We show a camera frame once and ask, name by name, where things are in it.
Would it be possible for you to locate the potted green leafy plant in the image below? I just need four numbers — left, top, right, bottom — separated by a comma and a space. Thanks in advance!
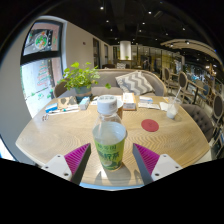
59, 61, 113, 101

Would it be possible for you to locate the grey tufted armchair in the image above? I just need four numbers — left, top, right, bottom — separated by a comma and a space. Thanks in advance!
179, 103, 215, 144

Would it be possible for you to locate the grey wood-framed sofa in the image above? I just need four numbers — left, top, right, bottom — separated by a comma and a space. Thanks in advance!
53, 68, 168, 99

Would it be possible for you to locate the flat round red coaster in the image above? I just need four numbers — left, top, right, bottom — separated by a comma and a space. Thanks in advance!
140, 118, 160, 133

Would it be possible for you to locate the small blue white packet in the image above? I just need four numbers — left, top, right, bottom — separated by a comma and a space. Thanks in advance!
44, 102, 59, 114

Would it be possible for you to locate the framed food poster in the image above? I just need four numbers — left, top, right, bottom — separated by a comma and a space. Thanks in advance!
22, 22, 64, 57

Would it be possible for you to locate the clear plastic cup with straw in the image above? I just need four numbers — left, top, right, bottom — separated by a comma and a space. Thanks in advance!
165, 87, 183, 120

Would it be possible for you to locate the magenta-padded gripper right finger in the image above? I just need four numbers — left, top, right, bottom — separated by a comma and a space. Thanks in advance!
132, 143, 183, 186

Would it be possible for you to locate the teal tissue pack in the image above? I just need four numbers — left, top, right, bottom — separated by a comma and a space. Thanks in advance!
78, 96, 92, 111

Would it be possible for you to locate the brown card with heart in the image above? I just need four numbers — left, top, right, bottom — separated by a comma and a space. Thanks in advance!
57, 95, 79, 111

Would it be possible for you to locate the grey white chevron cushion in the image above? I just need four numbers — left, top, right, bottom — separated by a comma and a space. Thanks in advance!
115, 70, 156, 97

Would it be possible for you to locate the group of ceiling spotlights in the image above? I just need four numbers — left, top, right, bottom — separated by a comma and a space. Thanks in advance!
98, 4, 214, 48

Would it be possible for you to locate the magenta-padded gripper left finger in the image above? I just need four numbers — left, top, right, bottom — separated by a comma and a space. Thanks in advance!
41, 143, 92, 186

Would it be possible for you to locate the group of dining chairs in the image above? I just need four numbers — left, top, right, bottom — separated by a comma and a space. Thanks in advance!
161, 66, 224, 148

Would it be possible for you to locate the white paper napkin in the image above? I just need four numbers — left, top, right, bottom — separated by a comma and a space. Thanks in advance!
159, 101, 170, 112

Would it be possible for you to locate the green-labelled clear drink bottle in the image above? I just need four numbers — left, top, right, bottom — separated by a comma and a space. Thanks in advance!
92, 94, 128, 173

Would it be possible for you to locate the white printed leaflet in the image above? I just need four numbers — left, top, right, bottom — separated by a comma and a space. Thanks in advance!
137, 102, 161, 110

